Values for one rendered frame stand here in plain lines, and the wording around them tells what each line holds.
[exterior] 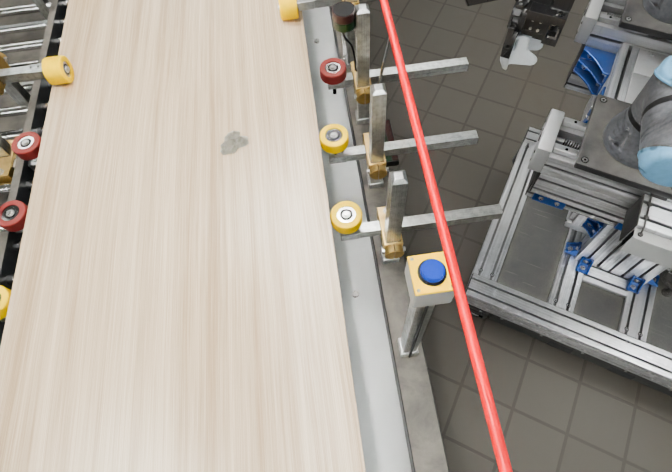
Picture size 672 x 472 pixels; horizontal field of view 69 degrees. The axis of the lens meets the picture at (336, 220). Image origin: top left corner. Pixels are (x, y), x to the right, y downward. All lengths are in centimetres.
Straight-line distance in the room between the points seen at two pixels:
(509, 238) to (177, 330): 132
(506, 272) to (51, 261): 150
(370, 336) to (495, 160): 134
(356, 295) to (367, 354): 17
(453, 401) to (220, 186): 122
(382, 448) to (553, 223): 118
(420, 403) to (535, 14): 89
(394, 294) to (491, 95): 161
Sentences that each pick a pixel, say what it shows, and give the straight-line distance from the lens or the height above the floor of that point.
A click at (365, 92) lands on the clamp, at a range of 150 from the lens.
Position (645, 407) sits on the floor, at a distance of 225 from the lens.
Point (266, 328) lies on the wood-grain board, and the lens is 114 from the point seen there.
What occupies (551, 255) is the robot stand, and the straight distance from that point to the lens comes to 206.
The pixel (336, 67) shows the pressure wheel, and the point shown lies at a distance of 153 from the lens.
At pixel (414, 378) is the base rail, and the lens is 130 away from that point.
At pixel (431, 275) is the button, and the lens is 81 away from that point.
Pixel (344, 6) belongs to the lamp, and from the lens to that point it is 135.
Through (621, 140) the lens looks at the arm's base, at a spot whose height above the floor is 107.
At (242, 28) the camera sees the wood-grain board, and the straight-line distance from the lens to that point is 170.
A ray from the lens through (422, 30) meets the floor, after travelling 302.
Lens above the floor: 198
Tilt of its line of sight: 62 degrees down
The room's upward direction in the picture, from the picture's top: 6 degrees counter-clockwise
